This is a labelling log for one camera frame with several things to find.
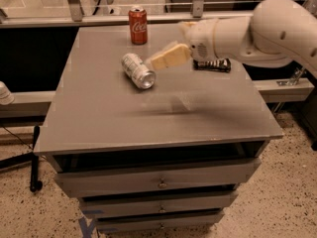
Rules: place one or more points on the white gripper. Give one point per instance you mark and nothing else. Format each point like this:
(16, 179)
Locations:
(200, 39)

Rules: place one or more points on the red Coca-Cola can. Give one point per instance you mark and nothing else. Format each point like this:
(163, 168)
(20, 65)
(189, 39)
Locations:
(138, 25)

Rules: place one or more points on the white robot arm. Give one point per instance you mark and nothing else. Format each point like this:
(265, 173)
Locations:
(277, 33)

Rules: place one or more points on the blue tape on floor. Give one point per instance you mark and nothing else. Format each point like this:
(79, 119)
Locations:
(88, 227)

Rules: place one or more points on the grey drawer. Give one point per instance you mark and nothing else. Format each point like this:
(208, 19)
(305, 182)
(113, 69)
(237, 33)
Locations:
(163, 204)
(108, 182)
(159, 220)

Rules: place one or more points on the bottom grey drawer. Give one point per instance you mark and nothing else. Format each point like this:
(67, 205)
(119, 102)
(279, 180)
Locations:
(159, 220)

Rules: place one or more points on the top grey drawer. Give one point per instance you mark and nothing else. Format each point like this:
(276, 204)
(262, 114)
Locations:
(108, 182)

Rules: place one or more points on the black snack bar wrapper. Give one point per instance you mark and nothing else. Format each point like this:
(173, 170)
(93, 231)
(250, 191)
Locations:
(222, 65)

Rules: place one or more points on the grey drawer cabinet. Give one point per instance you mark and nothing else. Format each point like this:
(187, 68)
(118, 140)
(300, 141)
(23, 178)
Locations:
(99, 120)

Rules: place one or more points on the middle grey drawer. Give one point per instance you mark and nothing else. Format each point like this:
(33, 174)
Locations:
(163, 204)

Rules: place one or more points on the white green 7up can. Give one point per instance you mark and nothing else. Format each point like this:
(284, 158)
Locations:
(137, 71)

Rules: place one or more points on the black tripod leg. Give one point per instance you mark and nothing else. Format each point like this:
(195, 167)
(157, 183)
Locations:
(35, 183)

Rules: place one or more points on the white cylinder at left edge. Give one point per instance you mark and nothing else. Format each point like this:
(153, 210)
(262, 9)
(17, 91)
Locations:
(6, 96)

